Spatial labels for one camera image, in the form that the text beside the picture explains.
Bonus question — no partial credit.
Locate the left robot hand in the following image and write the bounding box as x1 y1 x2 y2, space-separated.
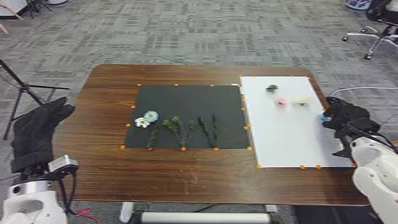
10 96 79 174

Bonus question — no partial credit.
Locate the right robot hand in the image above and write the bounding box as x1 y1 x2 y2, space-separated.
321 96 376 135

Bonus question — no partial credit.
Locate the cream flower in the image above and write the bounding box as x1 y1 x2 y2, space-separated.
292 96 315 107

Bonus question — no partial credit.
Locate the white sheet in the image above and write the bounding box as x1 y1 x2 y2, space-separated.
239 75 358 169

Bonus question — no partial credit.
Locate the black tripod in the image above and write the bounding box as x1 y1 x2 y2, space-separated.
0 59 72 141

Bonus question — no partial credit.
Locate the white flower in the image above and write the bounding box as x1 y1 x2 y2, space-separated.
134 116 154 129

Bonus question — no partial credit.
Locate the green sprig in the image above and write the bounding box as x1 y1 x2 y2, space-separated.
211 113 221 142
196 116 219 149
147 123 164 149
187 119 202 133
163 115 191 150

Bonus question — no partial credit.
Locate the office chair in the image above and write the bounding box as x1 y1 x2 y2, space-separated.
340 0 398 61

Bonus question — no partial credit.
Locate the dark mat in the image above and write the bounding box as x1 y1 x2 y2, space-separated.
122 84 253 151

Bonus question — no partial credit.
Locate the pale grey bar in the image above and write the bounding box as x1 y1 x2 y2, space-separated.
139 211 274 224

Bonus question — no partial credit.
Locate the white cable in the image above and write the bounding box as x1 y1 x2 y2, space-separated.
328 86 398 100

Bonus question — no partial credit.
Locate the black cable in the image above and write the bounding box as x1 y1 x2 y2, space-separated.
59 170 91 218

